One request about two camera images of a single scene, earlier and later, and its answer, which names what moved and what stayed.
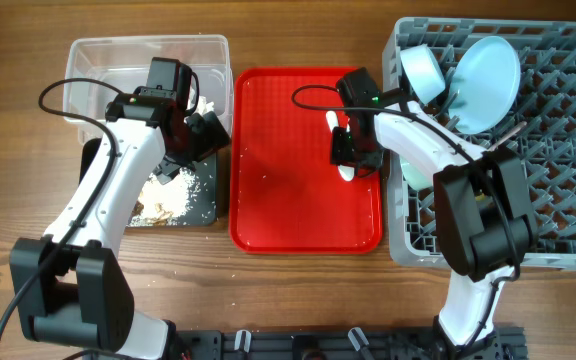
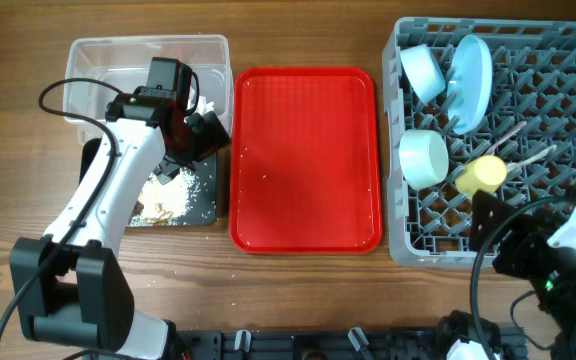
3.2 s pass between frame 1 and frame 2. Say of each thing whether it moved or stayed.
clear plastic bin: stayed
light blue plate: moved
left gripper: stayed
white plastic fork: stayed
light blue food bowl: stayed
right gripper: moved
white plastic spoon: moved
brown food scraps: stayed
